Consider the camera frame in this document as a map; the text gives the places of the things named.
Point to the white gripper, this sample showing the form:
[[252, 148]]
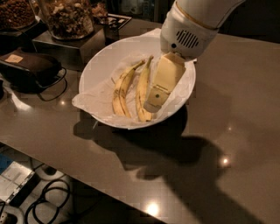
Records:
[[186, 35]]

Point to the yellow banana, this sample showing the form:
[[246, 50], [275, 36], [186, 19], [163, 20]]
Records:
[[121, 88], [141, 91]]

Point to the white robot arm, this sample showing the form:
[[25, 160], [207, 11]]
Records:
[[209, 13]]

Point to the white bowl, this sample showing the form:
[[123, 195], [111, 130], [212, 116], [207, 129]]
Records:
[[145, 44]]

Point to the white paper sheets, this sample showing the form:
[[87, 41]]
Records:
[[156, 32]]

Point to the white paper liner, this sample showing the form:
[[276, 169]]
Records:
[[97, 87]]

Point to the framed card on table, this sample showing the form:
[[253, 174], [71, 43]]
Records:
[[114, 22]]

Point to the metal stand block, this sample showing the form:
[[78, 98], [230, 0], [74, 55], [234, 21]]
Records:
[[73, 54]]

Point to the glass jar with granola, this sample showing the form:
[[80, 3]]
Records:
[[67, 19]]

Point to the black device with label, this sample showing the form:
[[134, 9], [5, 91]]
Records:
[[31, 72]]

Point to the glass jar with cereal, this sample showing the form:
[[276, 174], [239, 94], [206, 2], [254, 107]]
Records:
[[16, 14]]

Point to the white box on floor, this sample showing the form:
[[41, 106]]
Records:
[[16, 182]]

